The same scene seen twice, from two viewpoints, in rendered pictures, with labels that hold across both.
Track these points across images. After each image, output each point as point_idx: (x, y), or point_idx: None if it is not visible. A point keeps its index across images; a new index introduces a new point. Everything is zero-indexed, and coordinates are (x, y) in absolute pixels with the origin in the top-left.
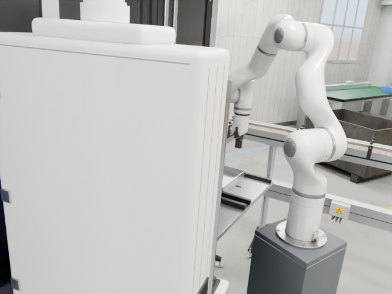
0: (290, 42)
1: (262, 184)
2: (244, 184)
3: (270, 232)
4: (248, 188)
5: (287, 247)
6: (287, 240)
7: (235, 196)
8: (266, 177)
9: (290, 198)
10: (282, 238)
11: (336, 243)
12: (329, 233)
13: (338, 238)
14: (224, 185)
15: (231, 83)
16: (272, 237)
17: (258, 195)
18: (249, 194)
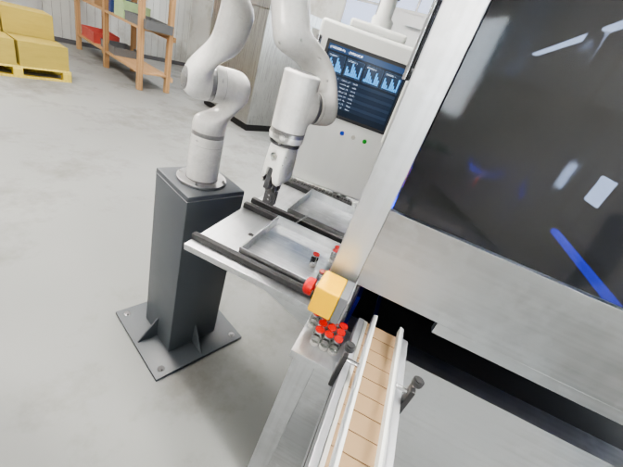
0: None
1: (211, 235)
2: (242, 238)
3: (230, 186)
4: (238, 231)
5: (222, 174)
6: (220, 175)
7: (261, 208)
8: (201, 237)
9: (222, 146)
10: (223, 177)
11: (171, 168)
12: (166, 175)
13: (163, 170)
14: (273, 237)
15: (316, 35)
16: (230, 183)
17: (227, 217)
18: (240, 220)
